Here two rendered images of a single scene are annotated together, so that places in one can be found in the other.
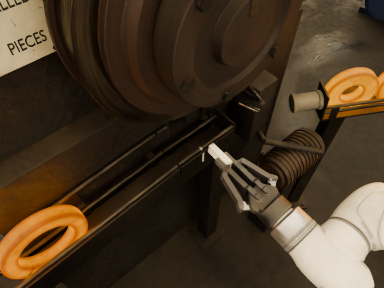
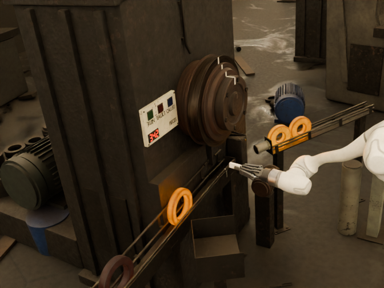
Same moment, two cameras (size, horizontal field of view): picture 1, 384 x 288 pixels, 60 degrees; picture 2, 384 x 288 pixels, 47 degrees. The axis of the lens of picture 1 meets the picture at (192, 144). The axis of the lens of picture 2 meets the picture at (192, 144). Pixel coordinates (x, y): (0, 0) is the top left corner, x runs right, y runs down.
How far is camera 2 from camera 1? 1.72 m
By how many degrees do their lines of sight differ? 29
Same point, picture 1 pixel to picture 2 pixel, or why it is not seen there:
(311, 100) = (264, 144)
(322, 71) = (266, 160)
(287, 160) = not seen: hidden behind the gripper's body
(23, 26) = (172, 116)
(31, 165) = (171, 171)
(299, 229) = (277, 172)
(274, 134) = (252, 199)
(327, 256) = (290, 176)
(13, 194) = (167, 183)
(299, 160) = not seen: hidden behind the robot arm
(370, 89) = (287, 133)
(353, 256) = (299, 173)
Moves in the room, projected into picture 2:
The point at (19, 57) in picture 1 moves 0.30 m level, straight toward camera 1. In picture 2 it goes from (170, 126) to (221, 140)
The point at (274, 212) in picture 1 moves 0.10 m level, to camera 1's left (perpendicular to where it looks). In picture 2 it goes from (266, 172) to (248, 176)
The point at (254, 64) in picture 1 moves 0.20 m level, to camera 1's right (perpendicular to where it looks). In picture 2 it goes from (239, 117) to (274, 109)
